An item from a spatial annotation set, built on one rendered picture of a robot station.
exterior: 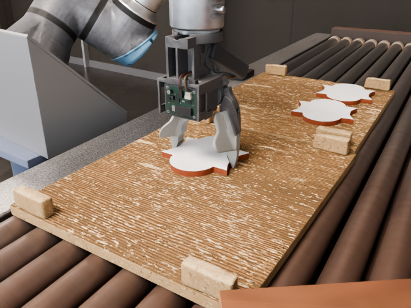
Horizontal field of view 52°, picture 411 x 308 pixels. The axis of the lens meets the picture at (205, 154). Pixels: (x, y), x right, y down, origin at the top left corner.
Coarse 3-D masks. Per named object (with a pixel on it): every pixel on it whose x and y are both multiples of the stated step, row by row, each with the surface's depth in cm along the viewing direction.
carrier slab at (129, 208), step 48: (144, 144) 74; (240, 144) 74; (288, 144) 74; (48, 192) 59; (96, 192) 59; (144, 192) 59; (192, 192) 59; (240, 192) 59; (288, 192) 59; (96, 240) 49; (144, 240) 49; (192, 240) 49; (240, 240) 49; (288, 240) 49; (192, 288) 42; (240, 288) 42
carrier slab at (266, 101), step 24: (264, 72) 119; (240, 96) 99; (264, 96) 99; (288, 96) 99; (312, 96) 99; (384, 96) 99; (264, 120) 85; (288, 120) 85; (360, 120) 85; (360, 144) 75
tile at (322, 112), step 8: (304, 104) 90; (312, 104) 90; (320, 104) 90; (328, 104) 90; (336, 104) 90; (344, 104) 90; (296, 112) 87; (304, 112) 86; (312, 112) 86; (320, 112) 86; (328, 112) 86; (336, 112) 86; (344, 112) 86; (352, 112) 88; (304, 120) 84; (312, 120) 82; (320, 120) 82; (328, 120) 81; (336, 120) 82; (344, 120) 83; (352, 120) 83
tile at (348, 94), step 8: (328, 88) 101; (336, 88) 101; (344, 88) 101; (352, 88) 101; (360, 88) 101; (320, 96) 98; (328, 96) 95; (336, 96) 95; (344, 96) 95; (352, 96) 95; (360, 96) 95; (368, 96) 95; (352, 104) 93
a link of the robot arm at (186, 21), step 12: (180, 0) 54; (192, 0) 54; (204, 0) 54; (216, 0) 55; (180, 12) 55; (192, 12) 54; (204, 12) 54; (216, 12) 56; (180, 24) 55; (192, 24) 55; (204, 24) 55; (216, 24) 56
